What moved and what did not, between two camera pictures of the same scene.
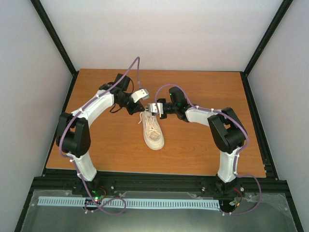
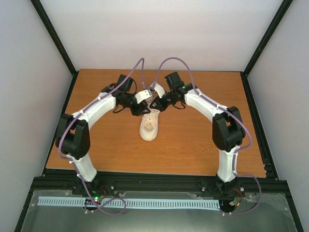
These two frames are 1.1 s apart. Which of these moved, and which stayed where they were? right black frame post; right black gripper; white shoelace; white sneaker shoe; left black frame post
Moved: right black gripper; white sneaker shoe; white shoelace
Stayed: right black frame post; left black frame post
